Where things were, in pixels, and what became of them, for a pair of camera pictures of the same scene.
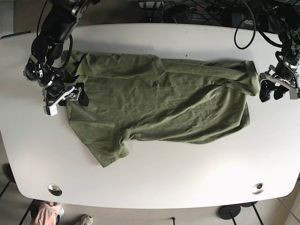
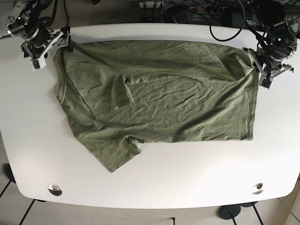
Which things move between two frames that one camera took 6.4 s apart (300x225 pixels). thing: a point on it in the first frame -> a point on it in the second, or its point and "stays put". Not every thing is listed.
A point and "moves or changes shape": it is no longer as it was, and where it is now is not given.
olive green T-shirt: [147, 98] moves or changes shape
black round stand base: [228, 212] stays put
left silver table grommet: [55, 190] stays put
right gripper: [267, 85] -> [268, 71]
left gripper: [50, 107] -> [37, 55]
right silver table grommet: [258, 189] stays put
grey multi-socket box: [182, 14] stays put
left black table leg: [27, 211] stays put
